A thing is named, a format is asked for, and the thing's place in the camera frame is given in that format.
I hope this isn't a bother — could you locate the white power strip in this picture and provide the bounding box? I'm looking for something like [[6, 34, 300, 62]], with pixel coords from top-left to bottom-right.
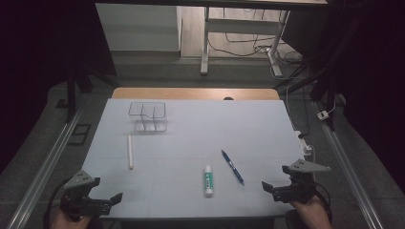
[[294, 130, 314, 156]]

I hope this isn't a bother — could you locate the clear plastic pen organizer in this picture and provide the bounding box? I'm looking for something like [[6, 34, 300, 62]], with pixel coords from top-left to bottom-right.
[[127, 101, 168, 133]]

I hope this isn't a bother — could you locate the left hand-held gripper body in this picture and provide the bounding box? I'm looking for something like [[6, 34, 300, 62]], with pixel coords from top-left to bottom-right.
[[60, 170, 101, 222]]

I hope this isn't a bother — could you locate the white table cover sheet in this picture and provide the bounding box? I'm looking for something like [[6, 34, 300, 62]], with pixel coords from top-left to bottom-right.
[[80, 98, 327, 220]]

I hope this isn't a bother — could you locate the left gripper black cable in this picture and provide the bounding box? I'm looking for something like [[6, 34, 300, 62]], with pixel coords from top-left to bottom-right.
[[44, 179, 70, 229]]

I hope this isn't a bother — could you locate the aluminium floor rail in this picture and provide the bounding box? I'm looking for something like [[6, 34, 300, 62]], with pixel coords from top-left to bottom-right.
[[6, 108, 82, 229], [311, 101, 385, 229]]

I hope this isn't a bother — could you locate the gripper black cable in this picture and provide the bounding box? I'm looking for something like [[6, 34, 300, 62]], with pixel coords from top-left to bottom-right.
[[313, 182, 333, 223], [44, 179, 70, 229]]

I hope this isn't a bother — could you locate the black tripod stand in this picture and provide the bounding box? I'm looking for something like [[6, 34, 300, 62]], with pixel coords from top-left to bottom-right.
[[65, 63, 120, 123], [273, 63, 342, 132]]

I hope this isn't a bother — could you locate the person's left hand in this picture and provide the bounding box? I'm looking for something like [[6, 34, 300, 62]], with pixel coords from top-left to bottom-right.
[[51, 211, 94, 229]]

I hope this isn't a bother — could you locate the black floor plate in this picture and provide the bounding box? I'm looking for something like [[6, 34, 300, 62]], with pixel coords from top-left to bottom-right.
[[68, 123, 93, 147]]

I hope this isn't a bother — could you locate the dark curtain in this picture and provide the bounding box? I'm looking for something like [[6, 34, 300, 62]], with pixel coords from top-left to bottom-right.
[[0, 0, 117, 175], [283, 0, 405, 185]]

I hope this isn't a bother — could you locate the white-legged desk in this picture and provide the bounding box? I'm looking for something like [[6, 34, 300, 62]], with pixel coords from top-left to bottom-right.
[[95, 0, 329, 78]]

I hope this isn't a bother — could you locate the white panel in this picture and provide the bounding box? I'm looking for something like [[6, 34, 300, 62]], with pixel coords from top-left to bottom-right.
[[95, 3, 182, 52]]

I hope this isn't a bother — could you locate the white green glue stick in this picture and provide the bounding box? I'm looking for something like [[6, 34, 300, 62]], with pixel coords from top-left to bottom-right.
[[203, 165, 215, 198]]

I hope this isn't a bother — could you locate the blue pen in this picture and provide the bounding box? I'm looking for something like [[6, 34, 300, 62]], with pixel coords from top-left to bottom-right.
[[221, 150, 245, 186]]

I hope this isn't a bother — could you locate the tangle of black floor cables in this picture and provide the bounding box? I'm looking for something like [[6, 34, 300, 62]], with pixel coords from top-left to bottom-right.
[[208, 8, 304, 80]]

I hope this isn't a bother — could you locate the white pen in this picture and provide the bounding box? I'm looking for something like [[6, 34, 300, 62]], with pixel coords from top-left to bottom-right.
[[127, 134, 135, 170]]

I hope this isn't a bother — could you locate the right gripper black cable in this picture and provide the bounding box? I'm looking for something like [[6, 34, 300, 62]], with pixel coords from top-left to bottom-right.
[[313, 182, 333, 223]]

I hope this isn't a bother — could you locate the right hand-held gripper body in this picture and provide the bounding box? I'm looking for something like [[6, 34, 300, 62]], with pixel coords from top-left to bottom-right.
[[282, 158, 331, 204]]

